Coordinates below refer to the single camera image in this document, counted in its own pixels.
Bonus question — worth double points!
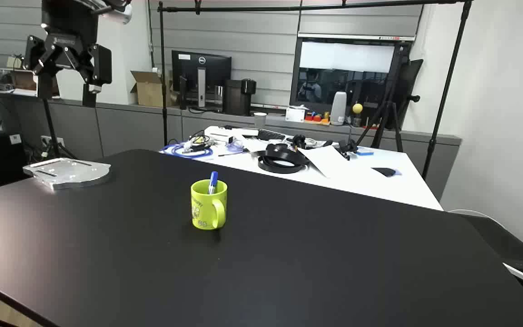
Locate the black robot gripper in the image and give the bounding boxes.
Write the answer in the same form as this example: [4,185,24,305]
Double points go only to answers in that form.
[24,33,113,107]

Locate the blue and silver marker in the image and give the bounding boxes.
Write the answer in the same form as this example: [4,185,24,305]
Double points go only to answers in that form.
[208,171,218,194]

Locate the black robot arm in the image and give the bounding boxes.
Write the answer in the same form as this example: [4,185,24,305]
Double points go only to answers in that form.
[24,0,133,107]

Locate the yellow-green cartoon mug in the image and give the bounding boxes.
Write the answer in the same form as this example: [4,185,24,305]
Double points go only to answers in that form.
[191,180,229,231]

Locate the cardboard box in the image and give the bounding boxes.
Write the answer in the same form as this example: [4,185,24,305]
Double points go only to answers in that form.
[133,71,164,109]

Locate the clear plastic bag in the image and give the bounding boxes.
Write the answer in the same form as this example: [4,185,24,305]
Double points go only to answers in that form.
[24,158,113,191]

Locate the black computer monitor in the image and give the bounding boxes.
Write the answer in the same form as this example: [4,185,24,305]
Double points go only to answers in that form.
[173,51,233,109]

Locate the black small device box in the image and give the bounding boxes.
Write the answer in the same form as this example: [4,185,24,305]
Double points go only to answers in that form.
[224,78,257,116]

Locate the white box on counter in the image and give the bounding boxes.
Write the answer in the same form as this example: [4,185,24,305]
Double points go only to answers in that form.
[286,105,307,122]

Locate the grey white speaker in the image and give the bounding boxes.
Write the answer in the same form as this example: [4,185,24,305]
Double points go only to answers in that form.
[331,91,347,125]

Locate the yellow ball on stand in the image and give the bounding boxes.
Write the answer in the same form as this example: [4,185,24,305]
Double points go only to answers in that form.
[351,102,364,127]

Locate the white side table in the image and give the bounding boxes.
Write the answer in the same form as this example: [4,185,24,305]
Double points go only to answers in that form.
[162,125,442,211]

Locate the blue coiled cable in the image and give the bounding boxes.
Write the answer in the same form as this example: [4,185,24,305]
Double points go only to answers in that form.
[162,138,215,160]

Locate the coiled black cable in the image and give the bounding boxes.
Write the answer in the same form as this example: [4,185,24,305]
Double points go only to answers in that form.
[257,142,309,176]

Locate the large wall display screen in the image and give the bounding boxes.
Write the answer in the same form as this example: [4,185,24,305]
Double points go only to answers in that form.
[291,36,415,113]

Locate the black camera tripod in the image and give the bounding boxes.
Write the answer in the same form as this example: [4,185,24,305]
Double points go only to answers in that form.
[358,42,424,151]

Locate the black frame stand pole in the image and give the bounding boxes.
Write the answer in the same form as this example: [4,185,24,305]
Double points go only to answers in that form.
[157,0,475,180]

